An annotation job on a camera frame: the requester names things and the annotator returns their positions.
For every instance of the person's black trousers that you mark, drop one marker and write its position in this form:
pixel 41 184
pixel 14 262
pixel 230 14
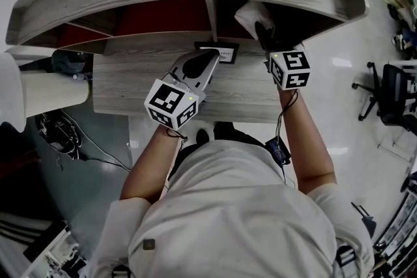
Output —
pixel 234 135

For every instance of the person's black shoe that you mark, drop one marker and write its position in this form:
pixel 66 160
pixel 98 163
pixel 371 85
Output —
pixel 202 136

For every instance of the black office chair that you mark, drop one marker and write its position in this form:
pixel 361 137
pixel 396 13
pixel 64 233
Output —
pixel 392 94

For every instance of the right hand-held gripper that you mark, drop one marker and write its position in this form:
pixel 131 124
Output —
pixel 291 70

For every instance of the storage rack with small items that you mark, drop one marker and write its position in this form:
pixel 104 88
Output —
pixel 399 231

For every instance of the dark round object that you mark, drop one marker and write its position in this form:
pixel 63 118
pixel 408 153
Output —
pixel 68 61

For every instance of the person's white shirt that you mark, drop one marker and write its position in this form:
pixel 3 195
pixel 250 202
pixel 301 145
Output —
pixel 234 211

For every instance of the black waist device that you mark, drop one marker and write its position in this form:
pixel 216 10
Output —
pixel 277 151

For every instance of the person's right forearm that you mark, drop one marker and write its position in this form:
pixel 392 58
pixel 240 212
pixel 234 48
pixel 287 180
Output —
pixel 307 140

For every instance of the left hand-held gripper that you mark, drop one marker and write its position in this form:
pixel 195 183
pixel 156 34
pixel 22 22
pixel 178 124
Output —
pixel 171 101

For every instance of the white pack of tissues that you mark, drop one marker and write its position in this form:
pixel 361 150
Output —
pixel 249 14

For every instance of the black framed sign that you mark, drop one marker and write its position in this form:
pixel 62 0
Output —
pixel 228 55

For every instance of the person's left forearm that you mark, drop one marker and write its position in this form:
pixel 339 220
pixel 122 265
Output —
pixel 153 162

